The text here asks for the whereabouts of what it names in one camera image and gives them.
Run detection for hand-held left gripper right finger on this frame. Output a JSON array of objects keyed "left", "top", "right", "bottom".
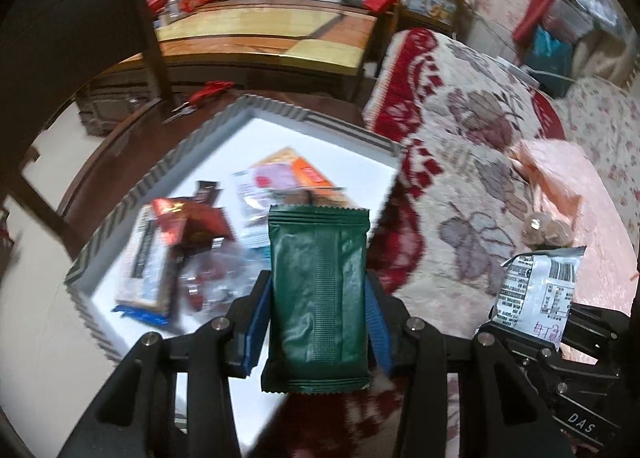
[{"left": 365, "top": 270, "right": 573, "bottom": 458}]

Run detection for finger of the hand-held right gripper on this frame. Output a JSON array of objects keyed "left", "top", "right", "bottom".
[
  {"left": 567, "top": 305, "right": 638, "bottom": 344},
  {"left": 520, "top": 338, "right": 621, "bottom": 384}
]

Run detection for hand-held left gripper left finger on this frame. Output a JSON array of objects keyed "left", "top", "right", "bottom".
[{"left": 60, "top": 269, "right": 275, "bottom": 458}]

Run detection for green snack packet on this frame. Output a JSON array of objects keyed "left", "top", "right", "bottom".
[{"left": 261, "top": 204, "right": 373, "bottom": 394}]

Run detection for grey white snack packet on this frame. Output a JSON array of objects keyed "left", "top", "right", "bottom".
[{"left": 492, "top": 245, "right": 587, "bottom": 346}]

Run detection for blue white cracker packet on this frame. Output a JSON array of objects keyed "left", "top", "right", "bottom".
[{"left": 112, "top": 203, "right": 173, "bottom": 326}]

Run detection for pink strawberry snack packet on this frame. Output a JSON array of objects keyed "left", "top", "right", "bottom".
[{"left": 232, "top": 163, "right": 301, "bottom": 249}]

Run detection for chevron striped cardboard box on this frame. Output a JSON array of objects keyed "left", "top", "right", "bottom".
[{"left": 64, "top": 94, "right": 407, "bottom": 458}]

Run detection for clear packet of red candies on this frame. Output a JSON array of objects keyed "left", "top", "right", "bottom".
[{"left": 177, "top": 238, "right": 271, "bottom": 314}]

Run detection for clear bag of cookies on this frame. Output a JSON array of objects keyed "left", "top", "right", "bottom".
[{"left": 522, "top": 210, "right": 576, "bottom": 249}]

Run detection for red snack packet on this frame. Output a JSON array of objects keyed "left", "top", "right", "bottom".
[{"left": 152, "top": 197, "right": 236, "bottom": 249}]

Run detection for pink quilted blanket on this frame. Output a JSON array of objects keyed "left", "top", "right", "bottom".
[{"left": 507, "top": 138, "right": 636, "bottom": 319}]

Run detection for dark coffee stick packet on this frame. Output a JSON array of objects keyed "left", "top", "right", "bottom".
[{"left": 192, "top": 180, "right": 223, "bottom": 209}]

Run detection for orange cracker packet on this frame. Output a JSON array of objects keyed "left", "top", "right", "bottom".
[{"left": 250, "top": 145, "right": 348, "bottom": 209}]

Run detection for floral fleece blanket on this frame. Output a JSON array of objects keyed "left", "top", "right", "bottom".
[{"left": 240, "top": 28, "right": 566, "bottom": 458}]

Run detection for floral sofa cushion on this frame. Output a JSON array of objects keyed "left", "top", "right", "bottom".
[{"left": 555, "top": 75, "right": 640, "bottom": 229}]

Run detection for dark wooden side table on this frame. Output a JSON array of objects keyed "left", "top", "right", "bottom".
[{"left": 55, "top": 88, "right": 371, "bottom": 249}]

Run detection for blue bag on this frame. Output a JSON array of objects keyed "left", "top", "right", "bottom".
[{"left": 530, "top": 25, "right": 573, "bottom": 94}]

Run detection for glass topped wooden coffee table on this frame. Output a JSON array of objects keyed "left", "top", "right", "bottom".
[{"left": 75, "top": 3, "right": 381, "bottom": 136}]

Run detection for clear plastic bag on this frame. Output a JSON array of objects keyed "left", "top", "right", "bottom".
[{"left": 542, "top": 0, "right": 626, "bottom": 44}]

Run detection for framed picture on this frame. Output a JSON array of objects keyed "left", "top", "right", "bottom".
[{"left": 405, "top": 0, "right": 458, "bottom": 21}]

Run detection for dark wooden chair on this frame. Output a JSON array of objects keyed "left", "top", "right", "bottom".
[{"left": 0, "top": 0, "right": 176, "bottom": 249}]

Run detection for scissors with red handles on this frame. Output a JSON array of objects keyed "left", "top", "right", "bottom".
[{"left": 162, "top": 80, "right": 236, "bottom": 125}]

